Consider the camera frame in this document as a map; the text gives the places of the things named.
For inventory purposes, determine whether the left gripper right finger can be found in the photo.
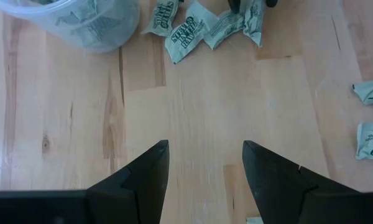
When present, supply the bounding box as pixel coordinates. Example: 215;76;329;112
242;139;359;224

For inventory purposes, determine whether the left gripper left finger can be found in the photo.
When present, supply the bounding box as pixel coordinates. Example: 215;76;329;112
86;139;170;224

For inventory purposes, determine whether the clear plastic cup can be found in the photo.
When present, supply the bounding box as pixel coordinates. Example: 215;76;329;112
0;0;140;53

